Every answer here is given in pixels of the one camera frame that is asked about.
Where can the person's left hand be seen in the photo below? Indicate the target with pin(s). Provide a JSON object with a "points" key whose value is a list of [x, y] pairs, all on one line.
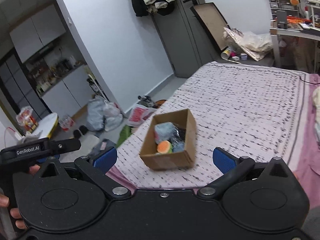
{"points": [[15, 213]]}

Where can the grey sneaker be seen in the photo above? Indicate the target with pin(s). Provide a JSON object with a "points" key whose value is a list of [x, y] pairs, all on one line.
{"points": [[147, 102]]}

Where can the red white plastic bag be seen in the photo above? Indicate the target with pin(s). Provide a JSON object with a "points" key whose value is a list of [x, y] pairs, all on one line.
{"points": [[139, 114]]}

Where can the black scrunchie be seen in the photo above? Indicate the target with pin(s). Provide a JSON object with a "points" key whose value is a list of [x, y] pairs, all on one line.
{"points": [[178, 134]]}

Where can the beige tote bag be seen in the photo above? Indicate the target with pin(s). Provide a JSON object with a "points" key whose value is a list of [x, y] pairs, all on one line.
{"points": [[255, 46]]}

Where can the grey drawer organizer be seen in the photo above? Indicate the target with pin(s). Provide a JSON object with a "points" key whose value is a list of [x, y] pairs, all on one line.
{"points": [[285, 5]]}

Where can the white garbage bag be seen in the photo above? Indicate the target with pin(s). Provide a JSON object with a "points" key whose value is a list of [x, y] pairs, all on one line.
{"points": [[112, 116]]}

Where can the white floor mat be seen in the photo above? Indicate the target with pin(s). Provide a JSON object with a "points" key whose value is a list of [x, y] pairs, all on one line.
{"points": [[88, 142]]}

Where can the white kitchen cabinet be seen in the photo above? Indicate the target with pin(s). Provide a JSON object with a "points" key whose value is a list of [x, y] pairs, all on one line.
{"points": [[45, 68]]}

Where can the grey pink plush toy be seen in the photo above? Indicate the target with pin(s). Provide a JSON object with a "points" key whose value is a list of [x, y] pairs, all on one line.
{"points": [[164, 131]]}

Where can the grey door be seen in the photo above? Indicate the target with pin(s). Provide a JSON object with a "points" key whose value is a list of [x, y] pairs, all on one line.
{"points": [[186, 44]]}

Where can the white black patterned blanket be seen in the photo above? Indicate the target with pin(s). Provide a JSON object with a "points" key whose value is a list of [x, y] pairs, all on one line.
{"points": [[224, 76]]}

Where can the black slippers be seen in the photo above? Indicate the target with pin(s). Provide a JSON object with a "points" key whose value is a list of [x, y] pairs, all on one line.
{"points": [[78, 133]]}

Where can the brown cardboard box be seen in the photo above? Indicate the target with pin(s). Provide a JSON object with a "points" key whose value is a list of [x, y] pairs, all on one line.
{"points": [[170, 141]]}

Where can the orange burger plush toy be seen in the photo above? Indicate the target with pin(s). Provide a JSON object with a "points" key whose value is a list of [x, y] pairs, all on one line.
{"points": [[164, 147]]}

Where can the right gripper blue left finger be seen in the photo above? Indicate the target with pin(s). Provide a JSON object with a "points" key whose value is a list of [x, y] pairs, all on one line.
{"points": [[105, 160]]}

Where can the paper cup tube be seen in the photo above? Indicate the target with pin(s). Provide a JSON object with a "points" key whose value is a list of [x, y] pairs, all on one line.
{"points": [[228, 53]]}

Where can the pink bed sheet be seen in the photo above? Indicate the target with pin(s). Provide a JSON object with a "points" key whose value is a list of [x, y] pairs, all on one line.
{"points": [[307, 142]]}

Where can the white round table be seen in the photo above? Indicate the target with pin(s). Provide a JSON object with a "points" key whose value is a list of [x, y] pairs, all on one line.
{"points": [[46, 126]]}

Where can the black framed board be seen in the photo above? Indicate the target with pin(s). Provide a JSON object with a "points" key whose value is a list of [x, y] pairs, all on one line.
{"points": [[213, 23]]}

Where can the pastel crumpled blanket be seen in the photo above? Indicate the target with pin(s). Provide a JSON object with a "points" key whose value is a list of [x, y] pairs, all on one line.
{"points": [[316, 104]]}

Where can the green leaf rug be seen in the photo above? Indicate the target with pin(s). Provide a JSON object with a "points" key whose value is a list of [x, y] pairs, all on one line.
{"points": [[124, 134]]}

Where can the white desk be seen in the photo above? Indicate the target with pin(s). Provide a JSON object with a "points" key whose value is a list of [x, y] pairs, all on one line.
{"points": [[310, 33]]}

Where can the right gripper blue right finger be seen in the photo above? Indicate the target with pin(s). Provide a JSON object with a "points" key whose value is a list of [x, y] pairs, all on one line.
{"points": [[223, 160]]}

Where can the grey garbage bag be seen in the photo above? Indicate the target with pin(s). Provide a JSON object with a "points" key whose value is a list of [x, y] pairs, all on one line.
{"points": [[95, 114]]}

